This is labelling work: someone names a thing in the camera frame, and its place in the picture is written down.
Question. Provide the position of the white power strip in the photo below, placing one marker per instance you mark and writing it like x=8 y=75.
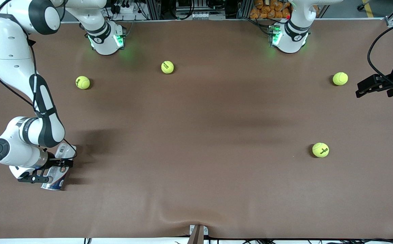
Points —
x=123 y=8

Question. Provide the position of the brown table mat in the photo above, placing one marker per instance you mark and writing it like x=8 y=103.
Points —
x=196 y=135

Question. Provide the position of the grey metal table bracket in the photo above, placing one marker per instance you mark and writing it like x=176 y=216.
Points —
x=198 y=234

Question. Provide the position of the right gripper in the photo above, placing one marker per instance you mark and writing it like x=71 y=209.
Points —
x=52 y=158

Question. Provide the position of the yellow tennis ball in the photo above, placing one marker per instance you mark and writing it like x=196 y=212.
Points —
x=320 y=149
x=340 y=78
x=82 y=82
x=167 y=67

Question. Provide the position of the white terminal block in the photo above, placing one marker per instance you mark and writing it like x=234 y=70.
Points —
x=208 y=15

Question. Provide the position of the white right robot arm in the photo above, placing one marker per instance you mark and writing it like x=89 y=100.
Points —
x=6 y=47

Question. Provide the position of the orange items pile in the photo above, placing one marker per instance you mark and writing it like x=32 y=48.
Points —
x=271 y=10

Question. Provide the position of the white blue tennis ball can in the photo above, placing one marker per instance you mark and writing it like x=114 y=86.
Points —
x=56 y=179

